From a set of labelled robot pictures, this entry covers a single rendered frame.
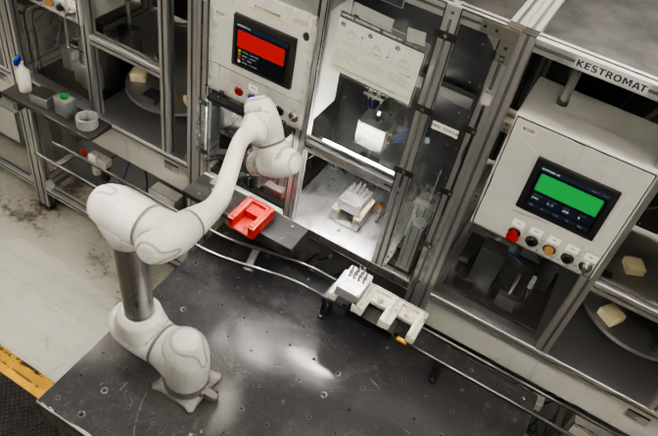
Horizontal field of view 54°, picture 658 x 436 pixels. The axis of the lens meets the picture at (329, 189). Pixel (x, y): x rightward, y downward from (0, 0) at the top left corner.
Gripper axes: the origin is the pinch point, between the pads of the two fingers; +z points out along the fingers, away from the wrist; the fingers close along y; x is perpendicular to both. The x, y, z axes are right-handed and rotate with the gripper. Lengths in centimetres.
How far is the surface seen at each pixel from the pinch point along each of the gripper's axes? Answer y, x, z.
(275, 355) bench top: -58, 46, -16
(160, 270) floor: -72, 12, 107
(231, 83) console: 18.2, -23.7, -6.6
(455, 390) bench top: -102, 27, -67
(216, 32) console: 36.5, -30.0, -10.4
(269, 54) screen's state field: 26.2, -26.2, -31.9
